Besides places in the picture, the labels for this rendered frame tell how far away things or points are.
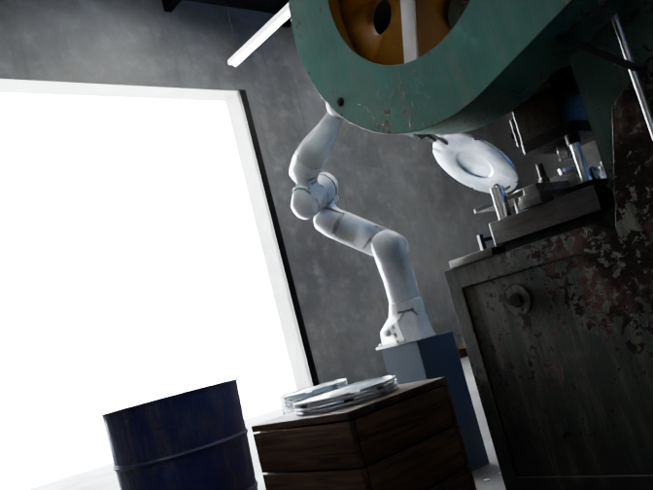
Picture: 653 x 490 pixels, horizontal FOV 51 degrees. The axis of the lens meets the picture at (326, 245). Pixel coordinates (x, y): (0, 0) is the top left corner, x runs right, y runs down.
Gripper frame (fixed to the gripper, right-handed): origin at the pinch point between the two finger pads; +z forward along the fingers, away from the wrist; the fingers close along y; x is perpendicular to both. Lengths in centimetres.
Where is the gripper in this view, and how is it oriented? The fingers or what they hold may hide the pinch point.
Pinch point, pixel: (437, 137)
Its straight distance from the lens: 217.5
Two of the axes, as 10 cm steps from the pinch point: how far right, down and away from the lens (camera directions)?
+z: 8.3, 5.4, 1.0
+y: 5.0, -8.2, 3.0
